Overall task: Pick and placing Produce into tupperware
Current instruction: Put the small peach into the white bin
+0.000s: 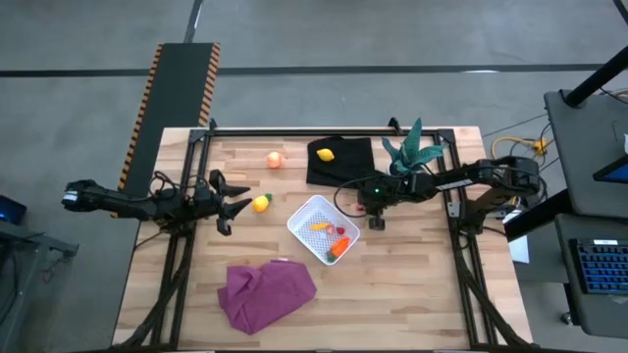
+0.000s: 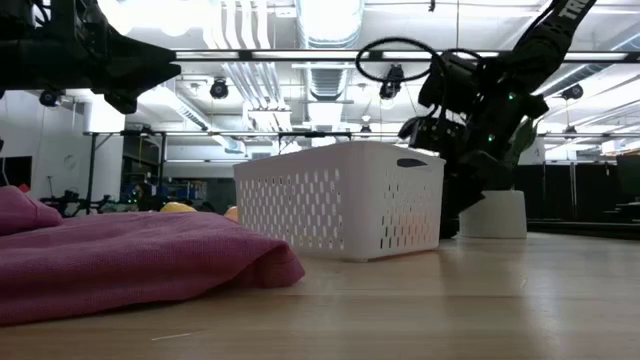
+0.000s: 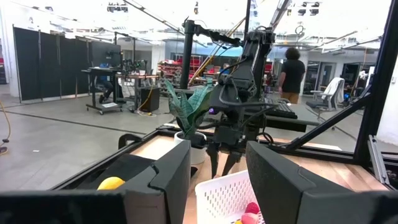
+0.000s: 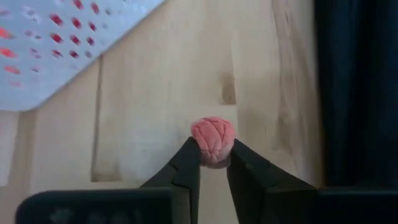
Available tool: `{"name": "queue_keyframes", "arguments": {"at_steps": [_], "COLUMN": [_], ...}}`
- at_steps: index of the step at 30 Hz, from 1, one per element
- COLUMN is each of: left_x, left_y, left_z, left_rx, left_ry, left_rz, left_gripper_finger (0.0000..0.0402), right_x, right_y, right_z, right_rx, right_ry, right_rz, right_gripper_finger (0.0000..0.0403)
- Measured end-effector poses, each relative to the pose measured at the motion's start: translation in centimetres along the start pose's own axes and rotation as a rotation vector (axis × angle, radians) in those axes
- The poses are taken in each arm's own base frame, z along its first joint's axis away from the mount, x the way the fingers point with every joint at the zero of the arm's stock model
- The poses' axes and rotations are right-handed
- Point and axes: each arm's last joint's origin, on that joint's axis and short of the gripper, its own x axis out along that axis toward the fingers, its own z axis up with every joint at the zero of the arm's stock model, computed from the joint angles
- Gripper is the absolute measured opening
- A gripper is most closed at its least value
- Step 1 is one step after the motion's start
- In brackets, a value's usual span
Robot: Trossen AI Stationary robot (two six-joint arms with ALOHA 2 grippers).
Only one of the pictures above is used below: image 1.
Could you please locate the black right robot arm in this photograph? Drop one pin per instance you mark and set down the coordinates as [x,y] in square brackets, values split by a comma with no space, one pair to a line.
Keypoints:
[490,174]

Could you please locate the yellow toy pineapple green top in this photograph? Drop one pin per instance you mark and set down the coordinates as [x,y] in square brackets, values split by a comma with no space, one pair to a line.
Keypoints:
[260,204]

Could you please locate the red toy strawberry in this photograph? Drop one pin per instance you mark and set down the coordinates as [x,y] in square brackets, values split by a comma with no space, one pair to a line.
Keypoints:
[340,230]

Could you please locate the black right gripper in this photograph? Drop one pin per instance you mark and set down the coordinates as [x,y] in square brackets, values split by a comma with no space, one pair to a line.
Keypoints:
[382,188]

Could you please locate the blue screen tablet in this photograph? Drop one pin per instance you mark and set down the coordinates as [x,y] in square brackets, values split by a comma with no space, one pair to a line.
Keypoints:
[615,172]

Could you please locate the yellow toy banana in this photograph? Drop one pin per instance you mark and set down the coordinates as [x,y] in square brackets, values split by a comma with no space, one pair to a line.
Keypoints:
[319,226]

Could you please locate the orange toy peach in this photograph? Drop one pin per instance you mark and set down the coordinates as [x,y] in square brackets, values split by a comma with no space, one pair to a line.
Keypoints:
[274,160]

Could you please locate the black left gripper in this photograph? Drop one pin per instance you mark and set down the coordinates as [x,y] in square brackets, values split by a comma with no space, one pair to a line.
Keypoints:
[206,205]

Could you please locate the black cloth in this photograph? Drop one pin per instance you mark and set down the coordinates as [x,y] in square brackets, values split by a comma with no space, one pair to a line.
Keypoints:
[350,162]

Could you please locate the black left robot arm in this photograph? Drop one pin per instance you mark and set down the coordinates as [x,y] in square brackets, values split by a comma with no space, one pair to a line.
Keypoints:
[118,201]

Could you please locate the grey desk top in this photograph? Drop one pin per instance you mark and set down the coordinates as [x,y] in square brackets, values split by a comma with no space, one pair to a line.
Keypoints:
[584,147]

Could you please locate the blue-lit black keyboard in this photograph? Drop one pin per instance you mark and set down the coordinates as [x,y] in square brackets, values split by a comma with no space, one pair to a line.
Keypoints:
[603,267]

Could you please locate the grey keyboard desk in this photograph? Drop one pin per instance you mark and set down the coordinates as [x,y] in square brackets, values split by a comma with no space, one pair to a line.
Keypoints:
[603,314]

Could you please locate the blue-lit black device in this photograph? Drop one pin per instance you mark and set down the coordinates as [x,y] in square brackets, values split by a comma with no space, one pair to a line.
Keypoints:
[10,210]

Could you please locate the white plant pot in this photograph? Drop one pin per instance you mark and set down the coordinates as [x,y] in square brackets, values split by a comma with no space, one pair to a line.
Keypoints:
[392,170]

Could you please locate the white perforated plastic basket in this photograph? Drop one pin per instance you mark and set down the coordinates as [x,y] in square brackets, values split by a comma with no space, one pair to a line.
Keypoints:
[306,220]

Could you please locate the grey metal stand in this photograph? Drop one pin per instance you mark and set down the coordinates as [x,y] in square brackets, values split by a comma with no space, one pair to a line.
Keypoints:
[29,245]

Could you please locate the black aluminium table frame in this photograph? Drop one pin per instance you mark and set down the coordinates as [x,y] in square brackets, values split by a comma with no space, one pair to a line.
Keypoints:
[314,131]

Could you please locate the black hazard-striped floor mat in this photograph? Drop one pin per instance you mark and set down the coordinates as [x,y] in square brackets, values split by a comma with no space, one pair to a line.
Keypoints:
[172,98]

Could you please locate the pink toy produce piece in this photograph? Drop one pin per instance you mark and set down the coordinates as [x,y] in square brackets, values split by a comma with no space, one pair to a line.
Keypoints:
[331,229]

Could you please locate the white paper sheet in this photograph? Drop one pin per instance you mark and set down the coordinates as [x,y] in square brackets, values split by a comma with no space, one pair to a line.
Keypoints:
[519,250]

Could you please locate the green artificial plant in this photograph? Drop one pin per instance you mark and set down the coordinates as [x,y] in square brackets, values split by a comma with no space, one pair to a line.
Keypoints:
[411,152]

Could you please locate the magenta cloth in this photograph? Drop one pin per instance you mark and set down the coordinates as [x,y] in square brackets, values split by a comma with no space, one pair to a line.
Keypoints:
[265,294]

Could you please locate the orange toy carrot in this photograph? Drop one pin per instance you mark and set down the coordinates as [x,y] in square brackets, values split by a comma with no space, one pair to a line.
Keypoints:
[340,246]

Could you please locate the black diagonal pole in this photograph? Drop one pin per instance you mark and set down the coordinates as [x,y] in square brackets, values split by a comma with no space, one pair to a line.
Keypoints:
[593,78]

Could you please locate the yellow toy lemon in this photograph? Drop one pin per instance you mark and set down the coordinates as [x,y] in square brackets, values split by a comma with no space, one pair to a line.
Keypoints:
[325,155]

